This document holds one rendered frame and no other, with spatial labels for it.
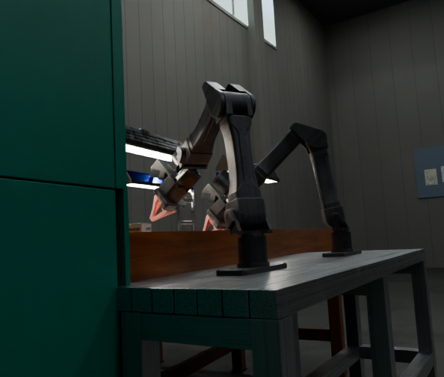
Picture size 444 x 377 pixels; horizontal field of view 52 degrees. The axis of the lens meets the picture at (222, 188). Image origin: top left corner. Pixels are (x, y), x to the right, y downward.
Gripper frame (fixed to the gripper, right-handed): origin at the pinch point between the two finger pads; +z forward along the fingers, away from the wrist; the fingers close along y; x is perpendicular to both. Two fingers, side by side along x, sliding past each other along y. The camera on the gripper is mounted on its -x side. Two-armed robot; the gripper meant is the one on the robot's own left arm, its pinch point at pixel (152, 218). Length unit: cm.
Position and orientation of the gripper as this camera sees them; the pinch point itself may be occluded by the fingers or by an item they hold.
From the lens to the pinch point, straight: 138.3
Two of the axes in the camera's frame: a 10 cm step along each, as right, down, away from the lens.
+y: -4.6, -0.7, -8.8
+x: 6.1, 6.9, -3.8
